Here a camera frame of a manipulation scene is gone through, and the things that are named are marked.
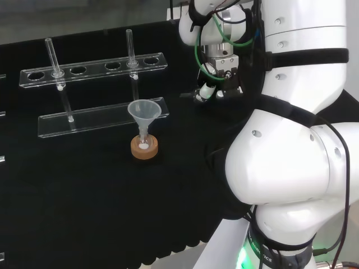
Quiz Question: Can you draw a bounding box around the clear acrylic funnel stand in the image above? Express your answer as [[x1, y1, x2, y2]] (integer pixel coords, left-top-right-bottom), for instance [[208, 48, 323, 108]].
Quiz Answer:
[[19, 29, 170, 140]]

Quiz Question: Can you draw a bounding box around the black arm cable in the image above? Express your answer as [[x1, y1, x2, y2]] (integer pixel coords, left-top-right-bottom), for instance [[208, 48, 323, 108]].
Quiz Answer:
[[308, 111, 352, 269]]

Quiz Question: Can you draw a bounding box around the white mounting plate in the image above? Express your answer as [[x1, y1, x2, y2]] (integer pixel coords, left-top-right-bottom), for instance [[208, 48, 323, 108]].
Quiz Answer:
[[192, 215, 255, 269]]

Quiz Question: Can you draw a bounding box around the green cable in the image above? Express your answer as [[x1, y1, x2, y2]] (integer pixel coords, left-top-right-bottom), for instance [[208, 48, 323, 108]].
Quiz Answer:
[[194, 11, 255, 82]]

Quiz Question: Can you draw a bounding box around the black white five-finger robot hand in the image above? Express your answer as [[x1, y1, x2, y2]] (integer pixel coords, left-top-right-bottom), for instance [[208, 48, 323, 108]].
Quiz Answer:
[[193, 55, 244, 105]]

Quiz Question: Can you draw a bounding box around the small round-bottom glass flask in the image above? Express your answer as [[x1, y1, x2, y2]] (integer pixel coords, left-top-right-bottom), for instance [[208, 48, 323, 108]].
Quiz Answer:
[[137, 126, 151, 151]]

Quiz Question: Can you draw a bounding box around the cork ring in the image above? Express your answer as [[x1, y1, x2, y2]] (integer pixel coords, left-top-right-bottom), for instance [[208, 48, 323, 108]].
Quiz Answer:
[[130, 134, 159, 161]]

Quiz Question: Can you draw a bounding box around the black table cloth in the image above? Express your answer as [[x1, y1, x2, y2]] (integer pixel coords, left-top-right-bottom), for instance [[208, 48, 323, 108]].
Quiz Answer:
[[0, 20, 359, 269]]

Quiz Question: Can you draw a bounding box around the translucent plastic funnel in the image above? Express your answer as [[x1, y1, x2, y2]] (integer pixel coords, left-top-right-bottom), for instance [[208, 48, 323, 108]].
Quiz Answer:
[[127, 99, 162, 133]]

